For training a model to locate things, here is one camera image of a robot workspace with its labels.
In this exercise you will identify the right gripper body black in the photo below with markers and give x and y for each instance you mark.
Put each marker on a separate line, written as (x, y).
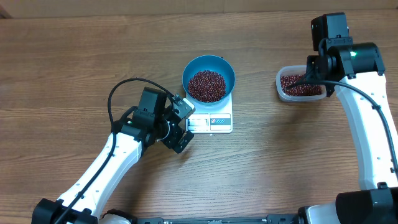
(311, 71)

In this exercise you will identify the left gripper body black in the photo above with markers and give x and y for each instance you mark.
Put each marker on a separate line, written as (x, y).
(173, 135)

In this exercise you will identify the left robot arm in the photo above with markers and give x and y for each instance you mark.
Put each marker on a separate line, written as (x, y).
(137, 129)

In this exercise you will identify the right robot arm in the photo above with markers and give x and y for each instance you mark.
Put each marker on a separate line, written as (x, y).
(355, 73)

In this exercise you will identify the white digital kitchen scale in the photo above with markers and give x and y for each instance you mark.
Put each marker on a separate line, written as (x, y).
(211, 118)

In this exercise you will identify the blue metal bowl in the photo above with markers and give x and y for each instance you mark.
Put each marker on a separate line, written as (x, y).
(214, 63)

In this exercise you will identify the clear plastic food container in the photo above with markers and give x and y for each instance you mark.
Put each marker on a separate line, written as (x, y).
(290, 75)

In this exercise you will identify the red beans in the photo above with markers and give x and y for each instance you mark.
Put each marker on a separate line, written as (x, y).
(207, 86)

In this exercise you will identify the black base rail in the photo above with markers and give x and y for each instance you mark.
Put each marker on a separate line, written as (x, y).
(302, 217)

